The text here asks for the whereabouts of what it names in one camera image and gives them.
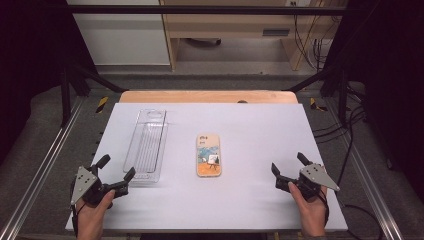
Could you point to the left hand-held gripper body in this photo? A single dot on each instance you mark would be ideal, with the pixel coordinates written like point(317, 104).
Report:
point(87, 186)

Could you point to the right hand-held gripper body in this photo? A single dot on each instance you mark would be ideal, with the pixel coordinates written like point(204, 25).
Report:
point(311, 181)

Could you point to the clear plastic tray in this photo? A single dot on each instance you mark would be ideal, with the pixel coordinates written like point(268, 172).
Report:
point(146, 146)

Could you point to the beige phone case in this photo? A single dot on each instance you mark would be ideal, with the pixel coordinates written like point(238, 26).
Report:
point(208, 155)

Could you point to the person's left hand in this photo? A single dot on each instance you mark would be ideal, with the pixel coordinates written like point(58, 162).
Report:
point(93, 216)

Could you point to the person's right hand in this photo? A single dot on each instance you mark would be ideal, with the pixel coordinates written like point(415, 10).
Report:
point(311, 215)

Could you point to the yellow black tape mark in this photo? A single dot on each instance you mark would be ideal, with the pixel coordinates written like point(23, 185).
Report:
point(102, 104)
point(315, 104)

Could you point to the wooden table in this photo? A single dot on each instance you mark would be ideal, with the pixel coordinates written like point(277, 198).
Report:
point(206, 96)

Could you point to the black curtain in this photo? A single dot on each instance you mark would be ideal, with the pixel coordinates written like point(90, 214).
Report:
point(393, 83)
point(30, 50)

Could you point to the white cabinet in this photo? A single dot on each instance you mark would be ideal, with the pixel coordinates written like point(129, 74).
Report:
point(123, 36)

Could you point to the light wooden desk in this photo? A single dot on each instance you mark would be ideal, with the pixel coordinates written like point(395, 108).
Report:
point(233, 25)

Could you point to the aluminium rail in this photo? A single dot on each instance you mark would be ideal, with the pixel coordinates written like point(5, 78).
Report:
point(36, 173)
point(370, 186)

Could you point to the black frame strut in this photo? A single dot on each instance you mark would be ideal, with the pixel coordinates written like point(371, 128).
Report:
point(83, 78)
point(328, 80)

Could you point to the black horizontal frame bar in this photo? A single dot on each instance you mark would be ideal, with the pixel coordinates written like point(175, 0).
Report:
point(200, 10)

